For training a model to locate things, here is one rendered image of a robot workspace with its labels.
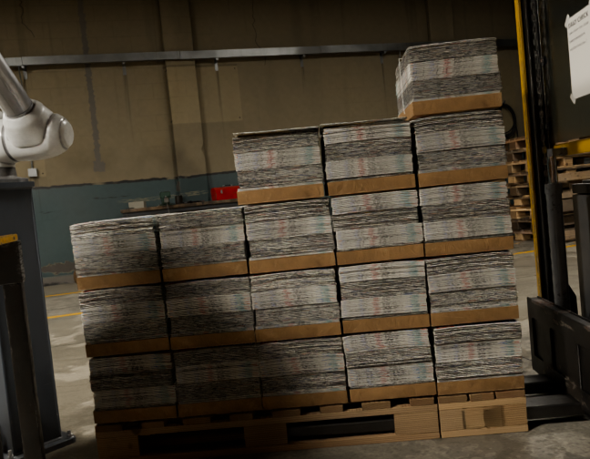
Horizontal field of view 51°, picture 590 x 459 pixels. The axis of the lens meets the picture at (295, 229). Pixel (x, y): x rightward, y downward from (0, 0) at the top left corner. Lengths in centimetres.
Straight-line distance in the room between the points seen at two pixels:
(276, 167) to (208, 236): 32
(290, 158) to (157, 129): 683
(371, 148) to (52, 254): 711
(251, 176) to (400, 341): 73
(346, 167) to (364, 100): 750
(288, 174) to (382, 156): 31
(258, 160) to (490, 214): 78
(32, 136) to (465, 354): 165
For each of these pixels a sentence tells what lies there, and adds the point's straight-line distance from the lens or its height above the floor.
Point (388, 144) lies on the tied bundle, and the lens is 206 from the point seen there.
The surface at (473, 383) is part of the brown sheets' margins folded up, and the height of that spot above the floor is 17.
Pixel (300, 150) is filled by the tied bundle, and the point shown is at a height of 99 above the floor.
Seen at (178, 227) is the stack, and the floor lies 78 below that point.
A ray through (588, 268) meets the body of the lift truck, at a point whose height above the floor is 46.
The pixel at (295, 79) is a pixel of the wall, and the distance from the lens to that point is 925.
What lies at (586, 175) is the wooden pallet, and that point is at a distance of 835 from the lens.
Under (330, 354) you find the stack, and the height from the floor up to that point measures 31.
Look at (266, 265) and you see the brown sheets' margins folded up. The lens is 205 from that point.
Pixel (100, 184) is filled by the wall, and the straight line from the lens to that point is 875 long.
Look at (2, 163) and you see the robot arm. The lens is 250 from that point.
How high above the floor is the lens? 84
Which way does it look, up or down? 3 degrees down
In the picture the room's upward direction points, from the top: 6 degrees counter-clockwise
